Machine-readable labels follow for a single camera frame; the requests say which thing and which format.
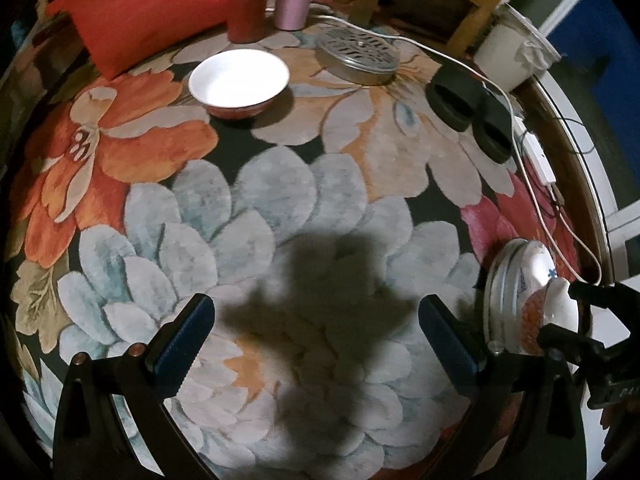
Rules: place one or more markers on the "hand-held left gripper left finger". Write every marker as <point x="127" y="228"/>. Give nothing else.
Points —
<point x="182" y="345"/>

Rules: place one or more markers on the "white power strip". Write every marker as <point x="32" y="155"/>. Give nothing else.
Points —
<point x="540" y="160"/>

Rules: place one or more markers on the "red thermos bottle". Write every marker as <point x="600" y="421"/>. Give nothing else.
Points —
<point x="247" y="5"/>

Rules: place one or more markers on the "red bag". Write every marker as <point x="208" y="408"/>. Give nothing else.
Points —
<point x="140" y="10"/>

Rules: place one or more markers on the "round perforated metal tin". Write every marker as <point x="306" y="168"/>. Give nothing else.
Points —
<point x="357" y="52"/>

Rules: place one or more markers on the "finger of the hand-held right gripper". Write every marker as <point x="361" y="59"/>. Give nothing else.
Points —
<point x="595" y="294"/>
<point x="565" y="340"/>

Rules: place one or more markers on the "white bowl red outside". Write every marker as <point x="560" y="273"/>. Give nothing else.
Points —
<point x="239" y="77"/>
<point x="555" y="305"/>

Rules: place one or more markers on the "stack of white blue plates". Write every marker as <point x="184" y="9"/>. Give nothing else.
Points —
<point x="490" y="305"/>

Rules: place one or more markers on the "wooden stool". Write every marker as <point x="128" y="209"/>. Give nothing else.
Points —
<point x="480" y="5"/>

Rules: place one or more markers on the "white bucket with plastic liner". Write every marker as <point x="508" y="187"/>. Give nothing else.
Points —
<point x="505" y="45"/>

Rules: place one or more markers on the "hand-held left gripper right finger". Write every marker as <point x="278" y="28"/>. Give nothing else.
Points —
<point x="447" y="345"/>

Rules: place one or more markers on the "floral tablecloth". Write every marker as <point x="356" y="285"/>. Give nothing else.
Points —
<point x="300" y="200"/>

